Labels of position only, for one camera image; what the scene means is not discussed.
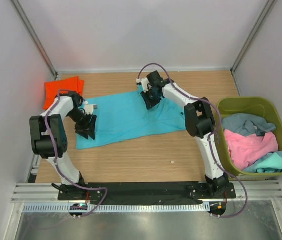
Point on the grey blue t shirt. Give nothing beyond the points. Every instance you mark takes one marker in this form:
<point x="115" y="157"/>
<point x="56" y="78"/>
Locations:
<point x="247" y="124"/>

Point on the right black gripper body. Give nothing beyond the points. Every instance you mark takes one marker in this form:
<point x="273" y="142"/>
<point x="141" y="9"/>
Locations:
<point x="150" y="98"/>

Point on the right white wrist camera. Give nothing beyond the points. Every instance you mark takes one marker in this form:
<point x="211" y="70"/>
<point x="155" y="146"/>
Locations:
<point x="144" y="83"/>

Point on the folded orange t shirt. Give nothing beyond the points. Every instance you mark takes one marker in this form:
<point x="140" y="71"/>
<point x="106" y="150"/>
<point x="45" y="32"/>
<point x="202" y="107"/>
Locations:
<point x="52" y="88"/>

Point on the green plastic bin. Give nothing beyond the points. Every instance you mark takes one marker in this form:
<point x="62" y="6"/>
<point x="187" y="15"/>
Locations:
<point x="257" y="106"/>

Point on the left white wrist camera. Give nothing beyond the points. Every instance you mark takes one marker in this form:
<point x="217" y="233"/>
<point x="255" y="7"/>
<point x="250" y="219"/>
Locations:
<point x="89" y="108"/>

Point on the turquoise blue t shirt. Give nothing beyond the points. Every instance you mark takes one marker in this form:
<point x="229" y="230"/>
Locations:
<point x="124" y="116"/>

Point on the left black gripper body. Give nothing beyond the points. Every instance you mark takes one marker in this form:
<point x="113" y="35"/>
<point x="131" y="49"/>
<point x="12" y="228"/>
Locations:
<point x="82" y="120"/>

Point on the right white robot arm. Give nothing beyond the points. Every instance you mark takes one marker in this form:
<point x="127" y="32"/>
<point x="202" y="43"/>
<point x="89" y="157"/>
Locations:
<point x="199" y="123"/>

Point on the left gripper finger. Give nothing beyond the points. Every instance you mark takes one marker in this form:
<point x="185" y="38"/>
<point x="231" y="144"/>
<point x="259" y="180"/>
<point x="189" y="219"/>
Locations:
<point x="91" y="130"/>
<point x="83" y="133"/>

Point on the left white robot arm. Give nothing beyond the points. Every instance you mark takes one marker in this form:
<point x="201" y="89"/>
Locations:
<point x="49" y="139"/>

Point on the left controller board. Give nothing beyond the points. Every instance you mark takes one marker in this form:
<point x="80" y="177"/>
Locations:
<point x="78" y="210"/>

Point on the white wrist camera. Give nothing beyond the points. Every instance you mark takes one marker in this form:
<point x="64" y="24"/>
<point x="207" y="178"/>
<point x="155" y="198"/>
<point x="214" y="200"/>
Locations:
<point x="144" y="83"/>
<point x="89" y="108"/>

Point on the right controller board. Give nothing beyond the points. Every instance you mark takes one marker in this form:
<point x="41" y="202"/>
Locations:
<point x="217" y="209"/>

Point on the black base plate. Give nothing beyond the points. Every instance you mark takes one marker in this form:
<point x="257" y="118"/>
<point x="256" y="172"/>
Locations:
<point x="160" y="193"/>

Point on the light teal t shirt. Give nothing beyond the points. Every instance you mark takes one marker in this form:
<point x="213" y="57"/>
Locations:
<point x="271" y="163"/>

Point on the pink t shirt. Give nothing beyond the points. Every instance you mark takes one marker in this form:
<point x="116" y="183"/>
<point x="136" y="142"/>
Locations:
<point x="246" y="150"/>

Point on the aluminium frame rail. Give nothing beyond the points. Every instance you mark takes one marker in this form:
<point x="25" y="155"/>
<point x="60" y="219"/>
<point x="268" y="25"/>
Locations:
<point x="44" y="193"/>

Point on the controller board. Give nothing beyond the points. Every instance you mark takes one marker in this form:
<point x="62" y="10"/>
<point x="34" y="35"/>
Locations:
<point x="78" y="210"/>
<point x="217" y="209"/>

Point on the slotted cable duct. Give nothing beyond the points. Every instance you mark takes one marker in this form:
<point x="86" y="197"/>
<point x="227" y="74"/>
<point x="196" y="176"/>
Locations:
<point x="64" y="208"/>

